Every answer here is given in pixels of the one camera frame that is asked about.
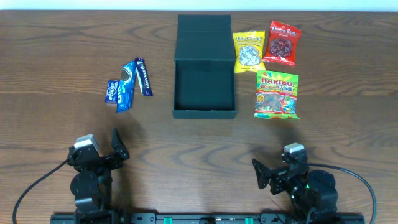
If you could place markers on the blue Eclipse mint tin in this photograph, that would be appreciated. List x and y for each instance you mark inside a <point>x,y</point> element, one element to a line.
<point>111,95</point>

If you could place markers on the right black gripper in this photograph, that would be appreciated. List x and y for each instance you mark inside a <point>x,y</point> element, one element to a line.
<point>277,176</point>

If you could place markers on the Dairy Milk chocolate bar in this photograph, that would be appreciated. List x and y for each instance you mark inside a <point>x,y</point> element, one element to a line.
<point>143,78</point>

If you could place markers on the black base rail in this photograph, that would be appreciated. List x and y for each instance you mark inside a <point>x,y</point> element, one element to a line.
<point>151,218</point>

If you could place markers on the blue Oreo cookie pack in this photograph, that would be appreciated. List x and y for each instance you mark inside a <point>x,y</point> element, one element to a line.
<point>126,87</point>

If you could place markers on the dark green open box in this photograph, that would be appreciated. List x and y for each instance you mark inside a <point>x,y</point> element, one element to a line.
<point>204,68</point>

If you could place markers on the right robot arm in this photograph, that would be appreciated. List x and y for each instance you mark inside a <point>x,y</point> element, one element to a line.
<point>312,193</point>

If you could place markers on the red Hacks candy bag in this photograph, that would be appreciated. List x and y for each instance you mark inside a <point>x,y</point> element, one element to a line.
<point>283,40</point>

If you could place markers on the Haribo gummy worms bag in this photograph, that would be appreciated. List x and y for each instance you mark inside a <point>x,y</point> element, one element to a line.
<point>276,95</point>

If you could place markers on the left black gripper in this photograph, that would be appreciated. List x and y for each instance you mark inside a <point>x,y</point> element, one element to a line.
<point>104,158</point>

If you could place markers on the yellow Hacks candy bag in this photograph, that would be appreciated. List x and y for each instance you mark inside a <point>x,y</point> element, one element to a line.
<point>249,48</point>

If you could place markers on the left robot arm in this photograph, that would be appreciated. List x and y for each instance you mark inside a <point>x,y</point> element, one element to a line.
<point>92,186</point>

